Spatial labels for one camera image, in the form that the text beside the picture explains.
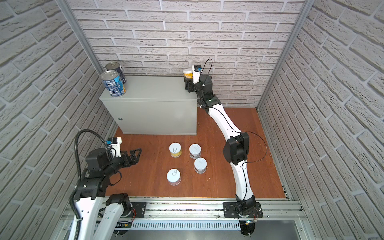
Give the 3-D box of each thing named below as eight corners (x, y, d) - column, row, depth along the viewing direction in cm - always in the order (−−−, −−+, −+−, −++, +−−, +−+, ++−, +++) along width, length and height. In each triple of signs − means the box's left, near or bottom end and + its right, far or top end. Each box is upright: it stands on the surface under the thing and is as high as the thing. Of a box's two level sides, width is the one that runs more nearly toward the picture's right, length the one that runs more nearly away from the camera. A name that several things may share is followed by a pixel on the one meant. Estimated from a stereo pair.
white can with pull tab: (167, 185, 84) (165, 182, 79) (168, 172, 88) (167, 168, 84) (180, 185, 84) (179, 182, 79) (181, 172, 89) (180, 168, 84)
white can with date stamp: (194, 173, 87) (194, 170, 83) (194, 161, 92) (194, 157, 88) (206, 173, 88) (207, 170, 83) (206, 161, 93) (206, 157, 88)
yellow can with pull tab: (169, 157, 94) (168, 153, 89) (170, 146, 99) (169, 142, 94) (181, 157, 94) (180, 153, 89) (182, 146, 99) (181, 142, 94)
